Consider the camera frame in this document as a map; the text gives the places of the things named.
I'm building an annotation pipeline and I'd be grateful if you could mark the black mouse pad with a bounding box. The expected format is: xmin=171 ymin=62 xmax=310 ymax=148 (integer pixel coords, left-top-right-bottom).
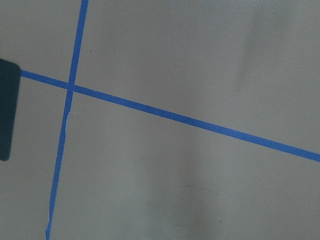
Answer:
xmin=0 ymin=59 xmax=21 ymax=161

